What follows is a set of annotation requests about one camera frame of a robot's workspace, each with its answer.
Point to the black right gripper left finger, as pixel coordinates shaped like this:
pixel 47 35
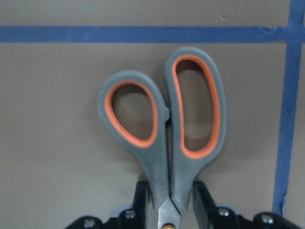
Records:
pixel 123 217

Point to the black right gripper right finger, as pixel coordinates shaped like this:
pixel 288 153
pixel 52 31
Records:
pixel 211 216

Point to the grey orange handled scissors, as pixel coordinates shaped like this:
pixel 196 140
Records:
pixel 169 165

